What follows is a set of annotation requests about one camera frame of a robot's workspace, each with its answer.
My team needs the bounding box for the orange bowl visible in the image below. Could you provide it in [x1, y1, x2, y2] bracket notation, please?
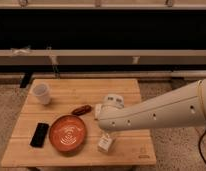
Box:
[49, 115, 87, 152]

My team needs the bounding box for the small white box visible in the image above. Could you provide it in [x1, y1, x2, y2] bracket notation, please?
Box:
[95, 103, 102, 120]

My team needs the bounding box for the black smartphone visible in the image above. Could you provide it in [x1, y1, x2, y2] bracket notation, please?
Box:
[30, 123, 49, 148]

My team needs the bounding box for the black cable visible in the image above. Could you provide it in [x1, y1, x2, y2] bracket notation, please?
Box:
[197, 125, 206, 166]

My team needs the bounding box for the brown sausage toy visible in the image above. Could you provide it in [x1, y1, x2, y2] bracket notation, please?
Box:
[71, 105, 92, 116]

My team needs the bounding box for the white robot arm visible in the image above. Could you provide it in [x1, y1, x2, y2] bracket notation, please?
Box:
[98, 79, 206, 131]

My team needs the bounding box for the white bottle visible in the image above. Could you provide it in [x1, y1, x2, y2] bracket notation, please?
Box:
[98, 133, 113, 153]

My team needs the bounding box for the white plastic cup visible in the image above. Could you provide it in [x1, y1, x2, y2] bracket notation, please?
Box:
[32, 83, 51, 105]

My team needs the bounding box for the wooden table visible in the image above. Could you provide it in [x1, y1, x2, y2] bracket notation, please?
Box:
[1, 79, 156, 167]

